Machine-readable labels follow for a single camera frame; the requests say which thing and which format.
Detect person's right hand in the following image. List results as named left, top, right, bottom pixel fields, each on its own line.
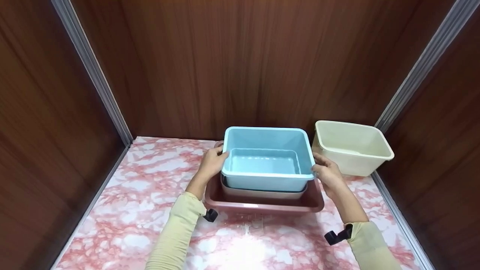
left=311, top=152, right=346, bottom=189

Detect person's left hand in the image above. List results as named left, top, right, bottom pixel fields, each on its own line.
left=196, top=145, right=230, bottom=182

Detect light blue plastic tub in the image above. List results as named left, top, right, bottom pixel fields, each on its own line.
left=221, top=126, right=315, bottom=192

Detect person's right forearm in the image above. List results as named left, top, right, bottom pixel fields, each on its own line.
left=323, top=179, right=402, bottom=270

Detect person's left forearm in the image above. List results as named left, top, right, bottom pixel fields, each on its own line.
left=145, top=175, right=209, bottom=270

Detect cream plastic tub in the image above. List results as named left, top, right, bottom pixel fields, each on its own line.
left=312, top=120, right=395, bottom=177

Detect white plastic tub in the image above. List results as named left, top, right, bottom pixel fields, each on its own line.
left=220, top=175, right=308, bottom=200

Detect brown plastic tub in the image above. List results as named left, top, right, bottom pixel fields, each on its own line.
left=204, top=141, right=325, bottom=214

